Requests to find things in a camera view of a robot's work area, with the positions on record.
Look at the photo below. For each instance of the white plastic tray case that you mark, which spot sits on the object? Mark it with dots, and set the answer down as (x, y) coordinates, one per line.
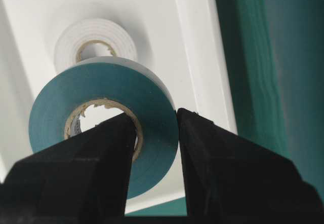
(29, 32)

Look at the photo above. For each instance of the teal green tape roll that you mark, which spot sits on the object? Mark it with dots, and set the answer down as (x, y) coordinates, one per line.
(127, 83)

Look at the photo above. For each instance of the white tape roll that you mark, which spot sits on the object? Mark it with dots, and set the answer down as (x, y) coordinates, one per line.
(77, 36)

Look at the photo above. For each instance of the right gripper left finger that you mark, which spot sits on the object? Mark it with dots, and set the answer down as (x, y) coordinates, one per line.
(83, 179)

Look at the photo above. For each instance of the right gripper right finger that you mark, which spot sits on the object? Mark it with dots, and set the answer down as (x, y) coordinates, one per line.
(229, 179)

